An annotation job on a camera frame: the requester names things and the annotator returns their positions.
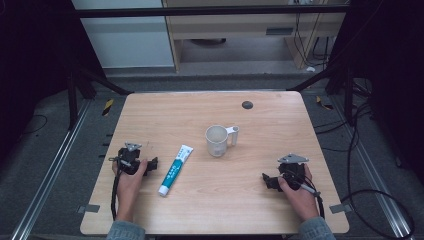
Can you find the person's right hand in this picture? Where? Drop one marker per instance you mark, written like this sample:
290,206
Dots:
301,203

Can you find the black slanted stand leg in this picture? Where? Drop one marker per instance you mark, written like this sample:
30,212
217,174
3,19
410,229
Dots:
320,78
100,80

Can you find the black horizontal frame bar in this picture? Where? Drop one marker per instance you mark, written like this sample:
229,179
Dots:
200,11

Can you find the white cabinet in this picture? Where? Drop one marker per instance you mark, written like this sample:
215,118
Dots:
126,43

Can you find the light wooden desk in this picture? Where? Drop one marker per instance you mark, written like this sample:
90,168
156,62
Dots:
226,28

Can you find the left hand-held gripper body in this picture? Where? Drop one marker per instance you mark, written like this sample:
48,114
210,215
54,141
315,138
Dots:
129,160

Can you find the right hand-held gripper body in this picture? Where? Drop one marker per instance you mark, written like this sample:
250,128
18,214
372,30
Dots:
293,173

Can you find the small white floor object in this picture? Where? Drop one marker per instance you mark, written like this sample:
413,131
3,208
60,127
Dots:
310,69

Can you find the dark curtain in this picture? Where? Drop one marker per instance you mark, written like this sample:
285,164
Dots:
393,83
30,66

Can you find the round grey table grommet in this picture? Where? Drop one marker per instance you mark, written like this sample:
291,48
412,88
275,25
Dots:
247,105

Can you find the aluminium floor rail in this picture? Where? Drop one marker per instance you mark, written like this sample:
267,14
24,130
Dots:
50,173
373,180

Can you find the grey metal table bracket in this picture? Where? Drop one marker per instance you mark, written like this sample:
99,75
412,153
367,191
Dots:
89,208
340,208

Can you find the person's left hand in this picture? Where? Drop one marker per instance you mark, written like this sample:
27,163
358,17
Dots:
128,186

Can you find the yellow and black tape strip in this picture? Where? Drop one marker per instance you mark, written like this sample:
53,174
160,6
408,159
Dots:
107,107
324,104

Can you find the white and teal toothpaste tube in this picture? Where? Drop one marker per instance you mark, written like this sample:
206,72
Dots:
175,170

